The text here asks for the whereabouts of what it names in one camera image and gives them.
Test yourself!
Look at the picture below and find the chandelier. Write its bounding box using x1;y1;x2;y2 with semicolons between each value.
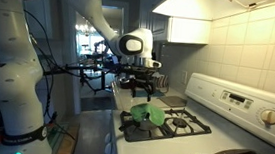
74;18;97;38

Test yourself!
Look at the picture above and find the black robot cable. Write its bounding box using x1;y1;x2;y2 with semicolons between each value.
11;8;87;141

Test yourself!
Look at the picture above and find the range hood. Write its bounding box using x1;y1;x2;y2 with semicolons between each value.
151;0;275;28

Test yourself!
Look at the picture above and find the beige oven dial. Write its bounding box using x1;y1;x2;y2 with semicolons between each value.
259;108;275;127

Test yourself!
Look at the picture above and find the round burner cap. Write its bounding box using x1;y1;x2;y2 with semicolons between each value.
171;118;188;129

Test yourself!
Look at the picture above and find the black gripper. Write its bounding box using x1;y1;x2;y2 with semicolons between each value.
117;65;159;104

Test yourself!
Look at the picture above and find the beige trivet tile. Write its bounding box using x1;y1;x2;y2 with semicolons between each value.
157;94;189;109

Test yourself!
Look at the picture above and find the upper kitchen cabinet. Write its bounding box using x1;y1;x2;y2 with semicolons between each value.
166;16;213;47

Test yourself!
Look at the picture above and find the white wall outlet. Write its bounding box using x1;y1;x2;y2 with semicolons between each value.
180;70;189;85

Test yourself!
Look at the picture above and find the green towel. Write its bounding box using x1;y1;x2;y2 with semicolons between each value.
128;101;167;128

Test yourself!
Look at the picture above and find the white gas stove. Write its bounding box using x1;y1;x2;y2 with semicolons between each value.
105;65;275;154

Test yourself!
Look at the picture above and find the saucepan with black handle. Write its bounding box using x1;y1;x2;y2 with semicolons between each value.
119;114;162;135

